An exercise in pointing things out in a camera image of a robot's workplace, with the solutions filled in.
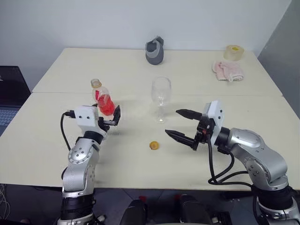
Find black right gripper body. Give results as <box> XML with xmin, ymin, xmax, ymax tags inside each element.
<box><xmin>192</xmin><ymin>112</ymin><xmax>215</xmax><ymax>150</ymax></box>

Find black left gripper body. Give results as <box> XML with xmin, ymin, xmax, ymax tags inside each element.
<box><xmin>97</xmin><ymin>116</ymin><xmax>111</xmax><ymax>133</ymax></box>

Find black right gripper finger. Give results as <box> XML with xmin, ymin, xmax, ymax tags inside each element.
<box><xmin>175</xmin><ymin>109</ymin><xmax>203</xmax><ymax>121</ymax></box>
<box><xmin>165</xmin><ymin>129</ymin><xmax>198</xmax><ymax>150</ymax></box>

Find clear bottle with red drink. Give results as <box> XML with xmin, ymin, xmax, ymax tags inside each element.
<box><xmin>90</xmin><ymin>79</ymin><xmax>117</xmax><ymax>118</ymax></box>

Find clear wine glass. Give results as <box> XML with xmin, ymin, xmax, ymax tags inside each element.
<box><xmin>151</xmin><ymin>76</ymin><xmax>172</xmax><ymax>124</ymax></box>

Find pink folded cloth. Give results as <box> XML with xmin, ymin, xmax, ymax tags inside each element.
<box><xmin>212</xmin><ymin>60</ymin><xmax>245</xmax><ymax>82</ymax></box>

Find dark rounded shape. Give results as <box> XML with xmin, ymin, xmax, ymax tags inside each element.
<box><xmin>177</xmin><ymin>194</ymin><xmax>211</xmax><ymax>225</ymax></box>
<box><xmin>121</xmin><ymin>198</ymin><xmax>149</xmax><ymax>225</ymax></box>

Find clear tape roll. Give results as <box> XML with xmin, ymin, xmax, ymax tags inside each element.
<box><xmin>225</xmin><ymin>44</ymin><xmax>245</xmax><ymax>62</ymax></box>

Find black laptop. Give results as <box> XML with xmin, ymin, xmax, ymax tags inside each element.
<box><xmin>0</xmin><ymin>65</ymin><xmax>32</xmax><ymax>136</ymax></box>

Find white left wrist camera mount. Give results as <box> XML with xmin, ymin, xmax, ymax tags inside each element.
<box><xmin>74</xmin><ymin>105</ymin><xmax>109</xmax><ymax>141</ymax></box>

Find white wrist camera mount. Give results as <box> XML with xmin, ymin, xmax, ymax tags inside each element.
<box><xmin>74</xmin><ymin>105</ymin><xmax>109</xmax><ymax>141</ymax></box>
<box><xmin>202</xmin><ymin>100</ymin><xmax>227</xmax><ymax>148</ymax></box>

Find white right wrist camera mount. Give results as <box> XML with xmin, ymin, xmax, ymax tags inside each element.
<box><xmin>202</xmin><ymin>100</ymin><xmax>227</xmax><ymax>148</ymax></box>

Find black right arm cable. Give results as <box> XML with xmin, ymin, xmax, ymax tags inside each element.
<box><xmin>206</xmin><ymin>135</ymin><xmax>258</xmax><ymax>188</ymax></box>

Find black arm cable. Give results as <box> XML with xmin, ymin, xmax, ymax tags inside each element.
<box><xmin>60</xmin><ymin>109</ymin><xmax>76</xmax><ymax>151</ymax></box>
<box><xmin>206</xmin><ymin>135</ymin><xmax>258</xmax><ymax>188</ymax></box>

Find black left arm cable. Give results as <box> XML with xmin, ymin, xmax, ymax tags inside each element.
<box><xmin>60</xmin><ymin>109</ymin><xmax>76</xmax><ymax>151</ymax></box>

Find thin white cables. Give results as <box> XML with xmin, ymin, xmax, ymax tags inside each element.
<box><xmin>0</xmin><ymin>184</ymin><xmax>12</xmax><ymax>220</ymax></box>

